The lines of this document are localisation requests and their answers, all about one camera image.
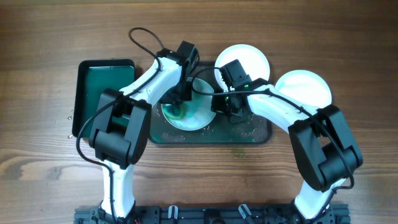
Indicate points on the green yellow sponge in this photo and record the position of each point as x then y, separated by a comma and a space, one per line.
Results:
175, 112

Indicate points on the dark grey serving tray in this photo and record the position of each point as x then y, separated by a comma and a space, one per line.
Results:
248, 130

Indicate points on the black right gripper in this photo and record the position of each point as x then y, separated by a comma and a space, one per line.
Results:
229, 106

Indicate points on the white plate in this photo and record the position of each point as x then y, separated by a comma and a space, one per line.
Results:
198, 113
306, 87
253, 61

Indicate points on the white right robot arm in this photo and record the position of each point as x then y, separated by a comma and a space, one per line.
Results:
324, 147

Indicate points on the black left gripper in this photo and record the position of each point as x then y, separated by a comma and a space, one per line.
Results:
175, 98

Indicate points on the black basin with green water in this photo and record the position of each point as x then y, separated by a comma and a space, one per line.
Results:
94, 76

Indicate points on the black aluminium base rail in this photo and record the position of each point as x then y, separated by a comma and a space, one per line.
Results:
278, 213

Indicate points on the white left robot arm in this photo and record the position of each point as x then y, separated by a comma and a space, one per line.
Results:
121, 128

